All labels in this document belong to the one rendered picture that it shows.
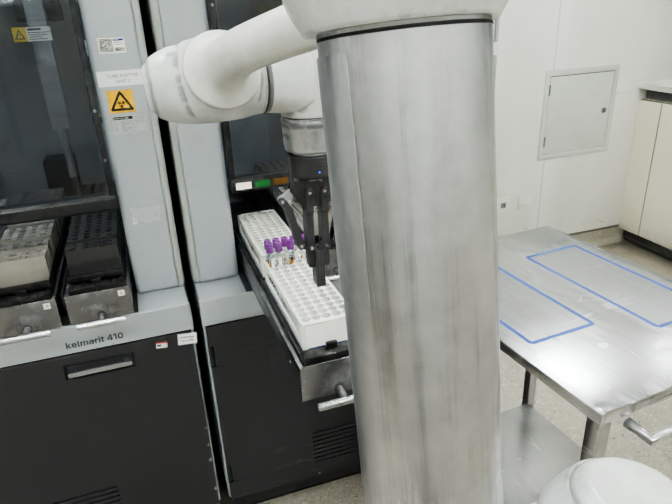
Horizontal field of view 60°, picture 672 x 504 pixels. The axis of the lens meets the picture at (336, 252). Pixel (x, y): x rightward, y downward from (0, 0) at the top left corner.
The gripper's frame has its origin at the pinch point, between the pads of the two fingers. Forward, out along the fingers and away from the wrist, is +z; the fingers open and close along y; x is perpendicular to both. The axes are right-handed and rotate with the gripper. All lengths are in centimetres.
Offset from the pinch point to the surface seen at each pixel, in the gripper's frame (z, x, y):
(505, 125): 19, -158, -145
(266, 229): 8.5, -42.5, 0.5
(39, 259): 8, -44, 51
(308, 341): 11.8, 4.8, 4.0
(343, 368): 16.4, 8.3, -1.1
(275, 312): 14.7, -12.5, 6.0
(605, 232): 89, -158, -219
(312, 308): 9.1, -1.4, 1.2
